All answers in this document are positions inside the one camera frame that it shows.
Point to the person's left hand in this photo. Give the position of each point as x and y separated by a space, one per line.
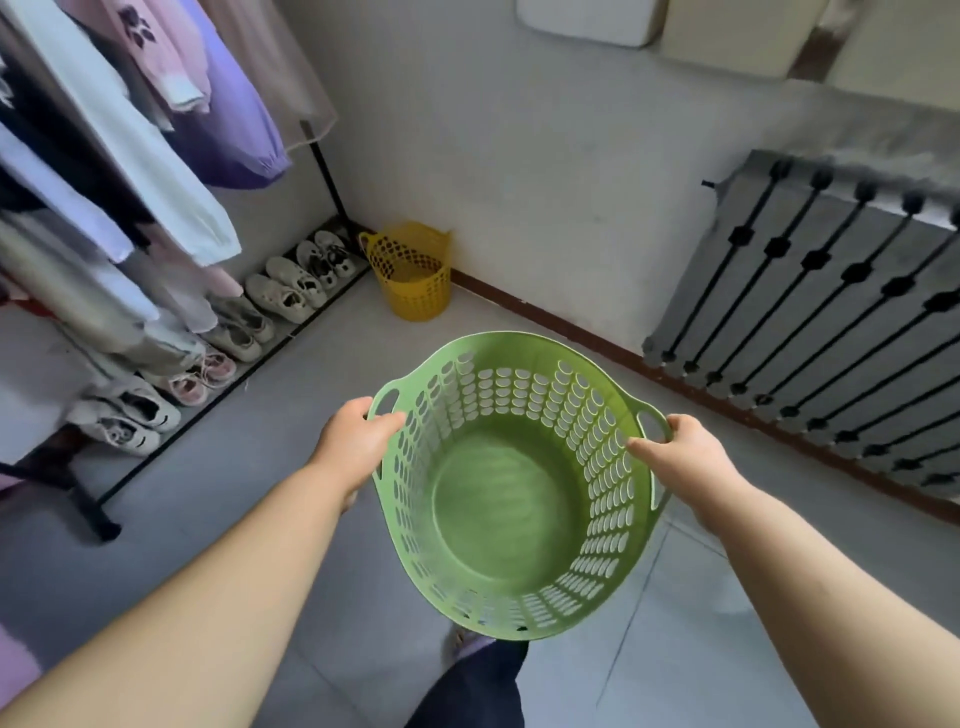
345 450

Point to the person's right hand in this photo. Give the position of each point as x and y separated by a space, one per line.
694 472

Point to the person's right thumb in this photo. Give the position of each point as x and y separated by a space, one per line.
649 452

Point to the person's left thumb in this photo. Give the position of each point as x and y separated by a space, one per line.
386 426

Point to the green perforated plastic laundry basket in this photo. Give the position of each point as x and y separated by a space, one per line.
510 510

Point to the person's right forearm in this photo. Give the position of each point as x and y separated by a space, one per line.
832 615

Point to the person's left forearm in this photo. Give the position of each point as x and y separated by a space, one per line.
187 615

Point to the brown baseboard strip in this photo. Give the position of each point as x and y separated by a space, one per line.
585 337

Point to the yellow perforated plastic basket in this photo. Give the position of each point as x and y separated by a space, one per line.
416 289

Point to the row of light sneakers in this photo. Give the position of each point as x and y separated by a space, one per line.
285 296

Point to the grey radiator with black bars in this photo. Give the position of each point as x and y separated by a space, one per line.
810 300

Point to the person's light slipper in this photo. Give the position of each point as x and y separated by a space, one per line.
461 643

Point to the light pink hanging garment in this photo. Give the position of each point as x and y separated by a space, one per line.
191 289

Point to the black metal clothes rack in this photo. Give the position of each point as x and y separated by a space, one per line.
329 180

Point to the person's dark trouser leg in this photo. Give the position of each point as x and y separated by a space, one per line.
472 694

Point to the purple hanging garment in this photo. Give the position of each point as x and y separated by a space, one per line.
225 131

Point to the white long sleeve shirt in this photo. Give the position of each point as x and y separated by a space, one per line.
154 169

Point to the beige grey hanging garment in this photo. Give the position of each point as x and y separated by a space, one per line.
60 281

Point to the sheer beige hanging garment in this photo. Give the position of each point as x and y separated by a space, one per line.
289 82

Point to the pale lavender hanging garment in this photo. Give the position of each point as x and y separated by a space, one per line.
60 206

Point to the cream cushion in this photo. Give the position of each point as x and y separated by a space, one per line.
896 45
739 34

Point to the white cushion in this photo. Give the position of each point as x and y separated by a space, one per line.
592 19

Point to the pink sweater with flower print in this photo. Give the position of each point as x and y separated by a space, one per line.
154 52

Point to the pink cloth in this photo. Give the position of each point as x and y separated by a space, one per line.
15 664

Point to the black hanging garment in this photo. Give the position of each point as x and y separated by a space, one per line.
52 120

